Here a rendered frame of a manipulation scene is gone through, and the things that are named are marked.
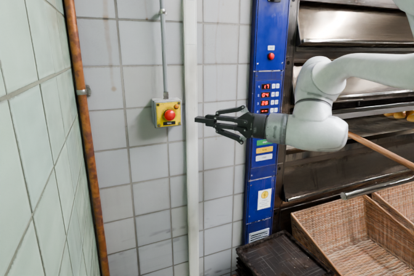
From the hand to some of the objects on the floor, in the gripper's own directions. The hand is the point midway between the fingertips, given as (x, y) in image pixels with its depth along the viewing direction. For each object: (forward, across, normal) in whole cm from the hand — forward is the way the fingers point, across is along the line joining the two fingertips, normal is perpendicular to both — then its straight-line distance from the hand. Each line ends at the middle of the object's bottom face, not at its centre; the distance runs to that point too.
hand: (205, 119), depth 84 cm
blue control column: (+55, +146, +105) cm, 188 cm away
